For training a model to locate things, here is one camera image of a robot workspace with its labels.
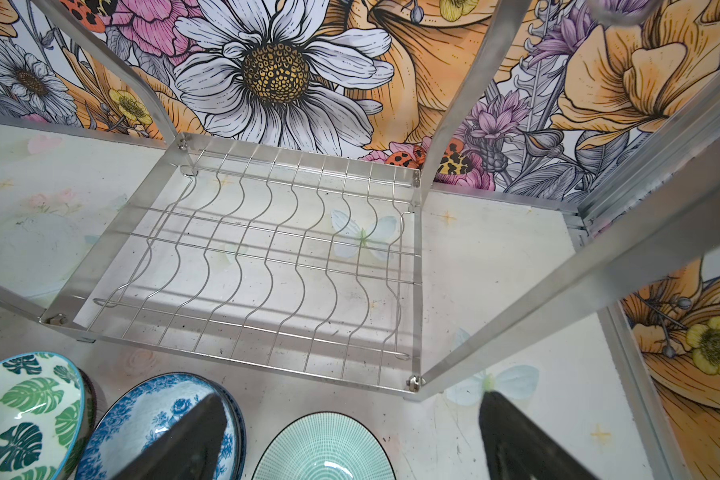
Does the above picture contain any blue floral bowl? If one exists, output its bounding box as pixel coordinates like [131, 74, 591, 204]
[75, 372, 247, 479]

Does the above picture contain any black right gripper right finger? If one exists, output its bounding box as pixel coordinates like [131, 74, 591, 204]
[479, 391, 594, 480]

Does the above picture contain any right aluminium corner post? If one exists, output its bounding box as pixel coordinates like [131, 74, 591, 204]
[563, 209, 697, 480]

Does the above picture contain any green leaf pattern bowl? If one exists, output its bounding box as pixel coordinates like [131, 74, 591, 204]
[0, 351, 96, 479]

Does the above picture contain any mint green striped bowl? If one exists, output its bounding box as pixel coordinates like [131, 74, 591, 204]
[252, 411, 396, 479]

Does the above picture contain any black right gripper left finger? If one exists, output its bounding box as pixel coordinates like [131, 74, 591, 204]
[114, 394, 226, 479]

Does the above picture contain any steel two-tier dish rack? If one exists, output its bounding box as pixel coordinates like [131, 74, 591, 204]
[0, 1, 720, 396]

